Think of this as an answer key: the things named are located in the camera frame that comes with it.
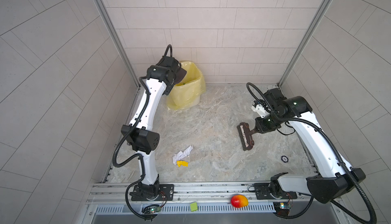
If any dark brown dustpan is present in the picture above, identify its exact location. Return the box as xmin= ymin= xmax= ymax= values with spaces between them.
xmin=174 ymin=68 xmax=187 ymax=85

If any brown hand brush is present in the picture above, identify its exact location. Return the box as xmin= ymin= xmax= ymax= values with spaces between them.
xmin=237 ymin=122 xmax=258 ymax=151

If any yellow bagged trash bin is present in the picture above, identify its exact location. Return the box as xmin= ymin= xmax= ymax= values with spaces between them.
xmin=166 ymin=61 xmax=206 ymax=111

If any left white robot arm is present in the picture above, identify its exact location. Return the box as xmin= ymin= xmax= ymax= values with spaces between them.
xmin=112 ymin=55 xmax=187 ymax=199

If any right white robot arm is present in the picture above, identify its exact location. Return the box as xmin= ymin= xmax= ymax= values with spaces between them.
xmin=237 ymin=83 xmax=377 ymax=224

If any red yellow toy mango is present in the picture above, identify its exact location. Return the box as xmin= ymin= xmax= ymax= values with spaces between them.
xmin=230 ymin=194 xmax=248 ymax=208

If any white paper scrap long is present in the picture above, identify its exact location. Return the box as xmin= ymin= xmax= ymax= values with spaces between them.
xmin=180 ymin=146 xmax=193 ymax=159

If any right circuit board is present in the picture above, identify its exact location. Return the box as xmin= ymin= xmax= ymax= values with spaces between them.
xmin=273 ymin=202 xmax=292 ymax=217

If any circuit board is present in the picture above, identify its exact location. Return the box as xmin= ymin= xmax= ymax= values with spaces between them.
xmin=273 ymin=202 xmax=292 ymax=217
xmin=142 ymin=204 xmax=161 ymax=215

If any white paper scrap left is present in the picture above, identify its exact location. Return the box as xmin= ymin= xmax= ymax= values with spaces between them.
xmin=173 ymin=151 xmax=183 ymax=165

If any yellow paper scrap left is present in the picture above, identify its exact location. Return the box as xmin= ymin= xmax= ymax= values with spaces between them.
xmin=176 ymin=161 xmax=188 ymax=167

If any green foam cube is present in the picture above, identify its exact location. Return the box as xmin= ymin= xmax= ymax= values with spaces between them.
xmin=190 ymin=202 xmax=198 ymax=212

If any left circuit board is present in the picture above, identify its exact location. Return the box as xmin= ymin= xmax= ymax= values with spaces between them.
xmin=142 ymin=204 xmax=161 ymax=215

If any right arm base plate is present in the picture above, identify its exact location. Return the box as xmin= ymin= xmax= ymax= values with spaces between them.
xmin=252 ymin=182 xmax=297 ymax=201

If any aluminium rail frame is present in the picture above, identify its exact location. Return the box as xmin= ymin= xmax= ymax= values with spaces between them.
xmin=74 ymin=181 xmax=353 ymax=224

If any vertical aluminium corner post left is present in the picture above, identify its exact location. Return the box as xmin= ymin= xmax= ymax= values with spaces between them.
xmin=93 ymin=0 xmax=140 ymax=88

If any vertical aluminium corner post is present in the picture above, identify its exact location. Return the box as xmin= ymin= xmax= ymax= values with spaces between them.
xmin=277 ymin=0 xmax=333 ymax=88
xmin=93 ymin=0 xmax=140 ymax=88

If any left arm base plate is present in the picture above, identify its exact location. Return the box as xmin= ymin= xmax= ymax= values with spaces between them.
xmin=129 ymin=183 xmax=174 ymax=201

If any vertical aluminium corner post right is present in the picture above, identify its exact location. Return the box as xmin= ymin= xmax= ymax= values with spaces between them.
xmin=277 ymin=0 xmax=333 ymax=88

